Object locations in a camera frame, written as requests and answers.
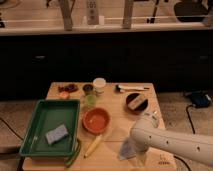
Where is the blue-grey towel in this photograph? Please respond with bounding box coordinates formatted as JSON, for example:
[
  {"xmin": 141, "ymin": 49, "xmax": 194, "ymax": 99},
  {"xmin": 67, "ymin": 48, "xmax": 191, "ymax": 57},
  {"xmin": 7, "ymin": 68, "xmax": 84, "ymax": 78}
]
[{"xmin": 118, "ymin": 138, "xmax": 136, "ymax": 160}]

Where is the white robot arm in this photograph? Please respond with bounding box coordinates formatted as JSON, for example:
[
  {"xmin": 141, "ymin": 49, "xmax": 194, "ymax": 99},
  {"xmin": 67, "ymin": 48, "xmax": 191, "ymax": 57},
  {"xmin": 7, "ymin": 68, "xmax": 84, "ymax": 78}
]
[{"xmin": 129, "ymin": 113, "xmax": 213, "ymax": 167}]

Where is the black bowl with wooden block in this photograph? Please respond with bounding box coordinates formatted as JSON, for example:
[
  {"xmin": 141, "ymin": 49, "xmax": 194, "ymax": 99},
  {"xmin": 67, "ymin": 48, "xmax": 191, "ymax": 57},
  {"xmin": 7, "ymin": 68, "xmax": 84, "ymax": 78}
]
[{"xmin": 126, "ymin": 93, "xmax": 148, "ymax": 113}]

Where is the red orange bowl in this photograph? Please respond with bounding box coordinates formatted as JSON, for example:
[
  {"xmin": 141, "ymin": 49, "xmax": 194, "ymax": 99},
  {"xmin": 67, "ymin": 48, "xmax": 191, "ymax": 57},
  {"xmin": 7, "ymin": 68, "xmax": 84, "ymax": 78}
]
[{"xmin": 82, "ymin": 108, "xmax": 110, "ymax": 135}]

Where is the green pea pod toy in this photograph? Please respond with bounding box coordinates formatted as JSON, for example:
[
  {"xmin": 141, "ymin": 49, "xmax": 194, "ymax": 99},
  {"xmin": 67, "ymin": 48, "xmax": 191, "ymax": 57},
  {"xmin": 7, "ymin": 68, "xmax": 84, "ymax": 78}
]
[{"xmin": 65, "ymin": 139, "xmax": 82, "ymax": 168}]

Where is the black white brush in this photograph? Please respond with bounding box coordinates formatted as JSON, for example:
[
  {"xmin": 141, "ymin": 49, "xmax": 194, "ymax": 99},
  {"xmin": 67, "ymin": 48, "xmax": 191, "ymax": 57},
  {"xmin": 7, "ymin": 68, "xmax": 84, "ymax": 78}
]
[{"xmin": 115, "ymin": 84, "xmax": 149, "ymax": 92}]

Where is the small green cup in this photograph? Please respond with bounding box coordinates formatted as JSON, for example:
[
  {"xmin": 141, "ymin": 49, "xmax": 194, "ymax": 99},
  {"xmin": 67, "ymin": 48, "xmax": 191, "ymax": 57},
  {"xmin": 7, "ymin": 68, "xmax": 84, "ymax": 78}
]
[{"xmin": 84, "ymin": 94, "xmax": 97, "ymax": 107}]

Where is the blue sponge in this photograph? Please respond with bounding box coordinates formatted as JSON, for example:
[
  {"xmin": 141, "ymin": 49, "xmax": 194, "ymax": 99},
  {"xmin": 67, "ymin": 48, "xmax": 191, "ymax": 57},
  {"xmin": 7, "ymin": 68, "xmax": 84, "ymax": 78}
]
[{"xmin": 45, "ymin": 125, "xmax": 69, "ymax": 145}]

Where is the black power adapter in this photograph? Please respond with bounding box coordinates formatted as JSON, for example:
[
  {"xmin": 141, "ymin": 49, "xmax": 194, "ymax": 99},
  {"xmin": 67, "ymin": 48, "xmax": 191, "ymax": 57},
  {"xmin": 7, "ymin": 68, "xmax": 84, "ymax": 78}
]
[{"xmin": 190, "ymin": 92, "xmax": 211, "ymax": 108}]

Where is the white cup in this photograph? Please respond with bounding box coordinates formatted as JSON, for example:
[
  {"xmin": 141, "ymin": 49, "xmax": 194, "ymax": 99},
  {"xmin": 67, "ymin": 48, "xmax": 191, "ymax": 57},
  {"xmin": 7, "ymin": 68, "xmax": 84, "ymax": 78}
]
[{"xmin": 93, "ymin": 78, "xmax": 106, "ymax": 94}]

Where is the small brown cup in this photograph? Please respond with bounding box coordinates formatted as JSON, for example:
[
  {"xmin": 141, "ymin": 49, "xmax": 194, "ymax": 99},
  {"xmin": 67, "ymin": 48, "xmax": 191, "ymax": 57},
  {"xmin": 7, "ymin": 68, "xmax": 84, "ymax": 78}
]
[{"xmin": 82, "ymin": 84, "xmax": 93, "ymax": 95}]

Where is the green plastic tray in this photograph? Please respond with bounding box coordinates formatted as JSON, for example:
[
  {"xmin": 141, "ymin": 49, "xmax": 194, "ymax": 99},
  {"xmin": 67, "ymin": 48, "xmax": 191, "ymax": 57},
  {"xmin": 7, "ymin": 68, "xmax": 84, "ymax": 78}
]
[{"xmin": 19, "ymin": 99, "xmax": 80, "ymax": 157}]

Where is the small orange lid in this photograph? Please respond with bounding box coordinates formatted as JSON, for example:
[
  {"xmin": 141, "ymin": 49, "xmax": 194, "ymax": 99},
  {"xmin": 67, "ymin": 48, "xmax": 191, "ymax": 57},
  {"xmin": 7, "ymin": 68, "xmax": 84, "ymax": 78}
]
[{"xmin": 59, "ymin": 91, "xmax": 70, "ymax": 100}]

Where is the black power cable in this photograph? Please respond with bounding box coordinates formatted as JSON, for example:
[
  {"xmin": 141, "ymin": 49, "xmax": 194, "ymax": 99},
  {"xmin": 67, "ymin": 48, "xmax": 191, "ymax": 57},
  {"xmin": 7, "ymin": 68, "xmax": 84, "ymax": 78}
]
[{"xmin": 173, "ymin": 103, "xmax": 201, "ymax": 171}]

